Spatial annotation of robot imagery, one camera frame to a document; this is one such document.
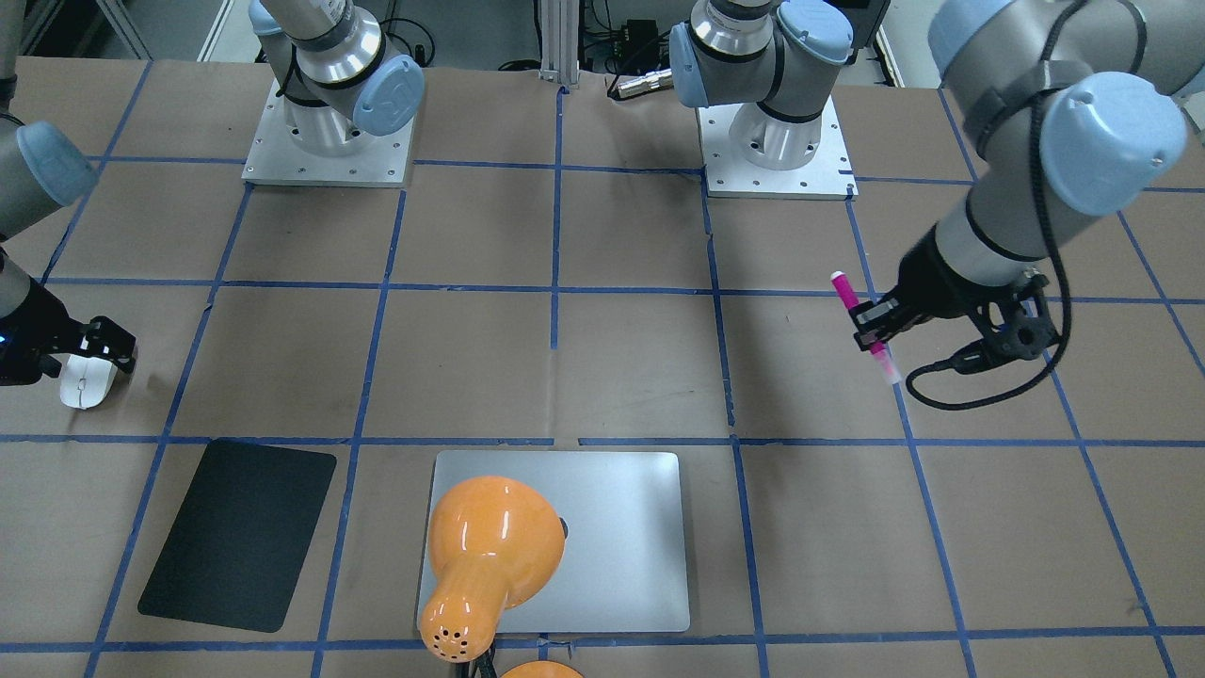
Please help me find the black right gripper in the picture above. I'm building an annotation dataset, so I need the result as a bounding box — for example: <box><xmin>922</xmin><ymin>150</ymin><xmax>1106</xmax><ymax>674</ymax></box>
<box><xmin>1</xmin><ymin>273</ymin><xmax>137</xmax><ymax>387</ymax></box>

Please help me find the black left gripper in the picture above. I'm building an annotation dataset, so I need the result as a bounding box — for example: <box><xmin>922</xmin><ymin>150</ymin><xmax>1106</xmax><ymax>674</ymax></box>
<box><xmin>851</xmin><ymin>226</ymin><xmax>1053</xmax><ymax>362</ymax></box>

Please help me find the pink marker pen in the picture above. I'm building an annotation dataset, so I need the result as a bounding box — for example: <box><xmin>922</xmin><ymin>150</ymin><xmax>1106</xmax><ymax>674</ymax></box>
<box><xmin>830</xmin><ymin>271</ymin><xmax>903</xmax><ymax>387</ymax></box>

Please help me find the white computer mouse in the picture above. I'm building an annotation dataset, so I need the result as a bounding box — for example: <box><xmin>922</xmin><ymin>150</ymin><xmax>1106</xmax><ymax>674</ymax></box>
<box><xmin>57</xmin><ymin>355</ymin><xmax>118</xmax><ymax>411</ymax></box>

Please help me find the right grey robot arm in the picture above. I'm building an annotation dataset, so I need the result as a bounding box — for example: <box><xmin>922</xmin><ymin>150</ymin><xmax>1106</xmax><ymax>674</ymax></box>
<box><xmin>2</xmin><ymin>1</ymin><xmax>427</xmax><ymax>391</ymax></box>

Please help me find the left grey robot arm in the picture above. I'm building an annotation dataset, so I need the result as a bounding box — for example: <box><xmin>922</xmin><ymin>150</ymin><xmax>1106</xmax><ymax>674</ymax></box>
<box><xmin>668</xmin><ymin>1</ymin><xmax>1203</xmax><ymax>365</ymax></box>

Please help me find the black mousepad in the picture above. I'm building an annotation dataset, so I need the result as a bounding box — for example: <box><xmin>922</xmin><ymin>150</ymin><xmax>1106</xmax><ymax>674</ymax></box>
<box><xmin>137</xmin><ymin>440</ymin><xmax>337</xmax><ymax>633</ymax></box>

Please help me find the silver metal connector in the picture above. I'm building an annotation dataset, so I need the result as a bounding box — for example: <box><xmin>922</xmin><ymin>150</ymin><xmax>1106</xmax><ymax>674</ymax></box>
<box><xmin>606</xmin><ymin>69</ymin><xmax>674</xmax><ymax>102</ymax></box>

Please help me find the silver closed laptop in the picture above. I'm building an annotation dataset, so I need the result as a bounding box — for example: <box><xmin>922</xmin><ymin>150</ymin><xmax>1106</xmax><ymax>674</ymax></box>
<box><xmin>430</xmin><ymin>449</ymin><xmax>690</xmax><ymax>635</ymax></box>

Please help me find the orange desk lamp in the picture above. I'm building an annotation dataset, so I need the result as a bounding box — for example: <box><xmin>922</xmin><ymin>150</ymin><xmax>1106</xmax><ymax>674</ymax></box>
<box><xmin>417</xmin><ymin>476</ymin><xmax>568</xmax><ymax>677</ymax></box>

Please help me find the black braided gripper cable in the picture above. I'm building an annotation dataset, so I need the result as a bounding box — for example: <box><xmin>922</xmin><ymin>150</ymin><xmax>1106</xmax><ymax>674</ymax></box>
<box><xmin>904</xmin><ymin>0</ymin><xmax>1150</xmax><ymax>412</ymax></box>

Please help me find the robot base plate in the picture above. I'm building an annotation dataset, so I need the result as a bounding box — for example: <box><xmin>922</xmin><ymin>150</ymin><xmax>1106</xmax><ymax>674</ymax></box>
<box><xmin>241</xmin><ymin>82</ymin><xmax>417</xmax><ymax>188</ymax></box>
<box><xmin>696</xmin><ymin>98</ymin><xmax>860</xmax><ymax>201</ymax></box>

